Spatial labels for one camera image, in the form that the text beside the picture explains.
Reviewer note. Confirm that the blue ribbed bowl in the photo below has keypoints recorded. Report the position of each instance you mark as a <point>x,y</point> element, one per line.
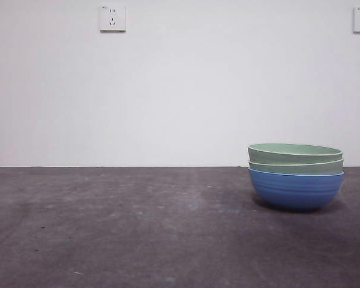
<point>297,192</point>

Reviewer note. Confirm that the green ribbed bowl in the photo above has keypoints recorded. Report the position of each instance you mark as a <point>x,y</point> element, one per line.
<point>294,168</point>
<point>294,156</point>

